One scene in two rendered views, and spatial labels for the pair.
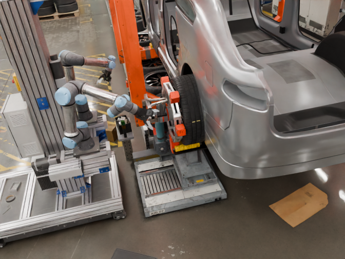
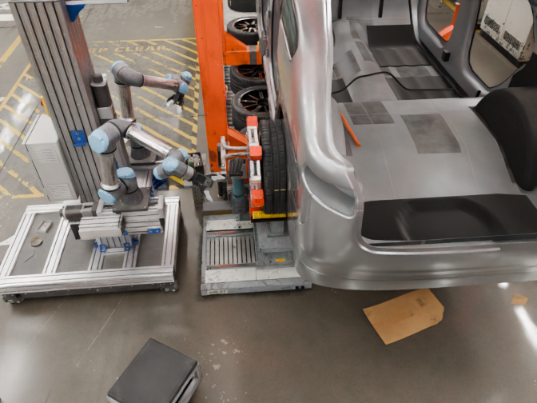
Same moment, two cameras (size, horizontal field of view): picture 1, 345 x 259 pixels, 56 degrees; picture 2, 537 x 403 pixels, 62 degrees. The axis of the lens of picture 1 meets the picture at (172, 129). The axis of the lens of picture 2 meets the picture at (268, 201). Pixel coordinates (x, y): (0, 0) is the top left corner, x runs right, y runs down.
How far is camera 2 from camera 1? 0.52 m
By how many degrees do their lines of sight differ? 9
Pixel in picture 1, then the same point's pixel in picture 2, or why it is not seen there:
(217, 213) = (294, 306)
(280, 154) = (367, 269)
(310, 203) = (419, 315)
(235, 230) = (310, 335)
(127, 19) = (208, 30)
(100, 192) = (149, 253)
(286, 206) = (386, 314)
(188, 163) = (271, 233)
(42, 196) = (76, 246)
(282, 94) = (407, 169)
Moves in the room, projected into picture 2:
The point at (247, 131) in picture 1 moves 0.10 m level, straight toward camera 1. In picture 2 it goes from (326, 235) to (320, 250)
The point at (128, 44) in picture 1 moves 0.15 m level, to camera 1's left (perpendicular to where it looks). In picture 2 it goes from (207, 65) to (185, 65)
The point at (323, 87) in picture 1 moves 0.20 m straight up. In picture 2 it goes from (468, 167) to (478, 142)
